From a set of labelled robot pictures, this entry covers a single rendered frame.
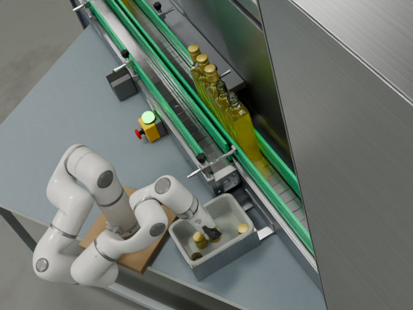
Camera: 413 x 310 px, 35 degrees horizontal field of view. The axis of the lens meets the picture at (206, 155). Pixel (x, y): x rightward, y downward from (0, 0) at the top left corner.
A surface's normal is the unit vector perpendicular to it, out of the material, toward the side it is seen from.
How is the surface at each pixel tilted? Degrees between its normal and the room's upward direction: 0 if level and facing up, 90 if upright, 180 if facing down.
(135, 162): 0
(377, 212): 90
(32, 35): 0
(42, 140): 0
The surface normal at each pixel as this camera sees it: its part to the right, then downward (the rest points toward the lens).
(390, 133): -0.86, 0.49
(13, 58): -0.24, -0.62
